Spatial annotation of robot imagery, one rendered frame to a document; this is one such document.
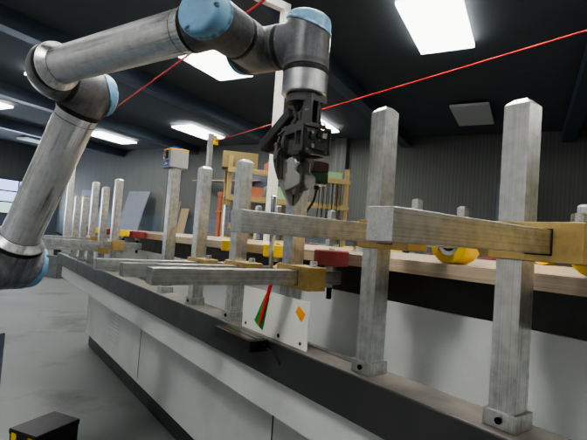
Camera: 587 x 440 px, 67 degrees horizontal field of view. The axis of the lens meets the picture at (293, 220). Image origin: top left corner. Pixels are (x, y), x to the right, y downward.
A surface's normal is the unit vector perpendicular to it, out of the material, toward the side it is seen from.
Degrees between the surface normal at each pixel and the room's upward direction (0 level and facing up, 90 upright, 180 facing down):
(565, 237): 90
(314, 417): 90
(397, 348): 90
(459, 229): 90
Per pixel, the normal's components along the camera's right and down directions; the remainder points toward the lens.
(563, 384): -0.80, -0.08
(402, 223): 0.59, 0.01
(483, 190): -0.47, -0.07
